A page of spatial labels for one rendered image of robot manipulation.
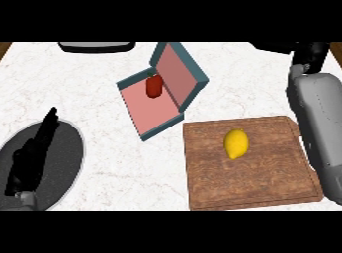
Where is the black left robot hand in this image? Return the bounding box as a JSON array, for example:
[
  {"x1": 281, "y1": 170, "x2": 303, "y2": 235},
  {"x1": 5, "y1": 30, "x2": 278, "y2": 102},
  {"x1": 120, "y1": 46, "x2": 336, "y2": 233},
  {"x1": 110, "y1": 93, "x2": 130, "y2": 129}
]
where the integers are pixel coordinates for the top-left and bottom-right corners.
[{"x1": 3, "y1": 106, "x2": 61, "y2": 198}]

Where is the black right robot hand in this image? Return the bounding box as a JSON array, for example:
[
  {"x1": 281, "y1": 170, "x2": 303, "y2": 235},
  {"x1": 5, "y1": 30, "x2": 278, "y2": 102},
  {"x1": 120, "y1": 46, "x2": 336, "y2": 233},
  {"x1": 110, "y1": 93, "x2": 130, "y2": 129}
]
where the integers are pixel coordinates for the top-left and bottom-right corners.
[{"x1": 288, "y1": 42, "x2": 333, "y2": 75}]

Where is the teal cardboard box pink inside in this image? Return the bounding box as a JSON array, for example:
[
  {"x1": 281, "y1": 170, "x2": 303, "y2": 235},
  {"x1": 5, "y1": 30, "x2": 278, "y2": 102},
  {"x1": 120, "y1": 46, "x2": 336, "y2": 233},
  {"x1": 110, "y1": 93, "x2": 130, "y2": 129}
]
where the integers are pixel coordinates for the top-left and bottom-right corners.
[{"x1": 116, "y1": 42, "x2": 210, "y2": 142}]

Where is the red bell pepper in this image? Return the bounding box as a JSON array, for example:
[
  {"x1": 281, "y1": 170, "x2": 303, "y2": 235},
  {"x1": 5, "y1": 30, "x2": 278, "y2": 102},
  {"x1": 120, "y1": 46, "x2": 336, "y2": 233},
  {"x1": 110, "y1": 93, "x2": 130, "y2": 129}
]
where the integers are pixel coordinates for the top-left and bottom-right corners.
[{"x1": 145, "y1": 73, "x2": 167, "y2": 100}]

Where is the brown wooden cutting board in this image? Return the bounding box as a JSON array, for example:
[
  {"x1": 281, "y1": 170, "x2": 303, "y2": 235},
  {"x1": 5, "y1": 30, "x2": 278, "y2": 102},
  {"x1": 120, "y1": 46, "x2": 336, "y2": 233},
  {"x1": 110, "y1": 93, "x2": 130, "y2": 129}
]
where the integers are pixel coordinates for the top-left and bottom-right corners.
[{"x1": 181, "y1": 115, "x2": 325, "y2": 211}]

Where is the dark grey oval plate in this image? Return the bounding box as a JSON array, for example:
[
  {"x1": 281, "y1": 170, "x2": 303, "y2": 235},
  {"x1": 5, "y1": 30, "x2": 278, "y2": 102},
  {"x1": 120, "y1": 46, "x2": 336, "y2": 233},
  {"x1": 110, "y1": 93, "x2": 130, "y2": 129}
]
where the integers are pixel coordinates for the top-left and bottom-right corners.
[{"x1": 0, "y1": 120, "x2": 86, "y2": 211}]

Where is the yellow lemon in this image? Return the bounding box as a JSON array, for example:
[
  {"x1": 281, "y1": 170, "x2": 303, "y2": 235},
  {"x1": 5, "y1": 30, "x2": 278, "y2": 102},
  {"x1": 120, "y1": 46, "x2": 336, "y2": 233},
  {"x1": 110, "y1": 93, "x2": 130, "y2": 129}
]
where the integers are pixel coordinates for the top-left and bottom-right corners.
[{"x1": 222, "y1": 128, "x2": 252, "y2": 161}]

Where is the black and grey appliance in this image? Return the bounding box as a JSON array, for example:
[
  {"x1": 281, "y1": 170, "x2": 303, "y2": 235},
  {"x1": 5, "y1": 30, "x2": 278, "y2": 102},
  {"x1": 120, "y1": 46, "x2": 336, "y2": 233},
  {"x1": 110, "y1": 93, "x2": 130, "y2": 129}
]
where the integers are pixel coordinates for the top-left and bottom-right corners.
[{"x1": 56, "y1": 42, "x2": 138, "y2": 54}]

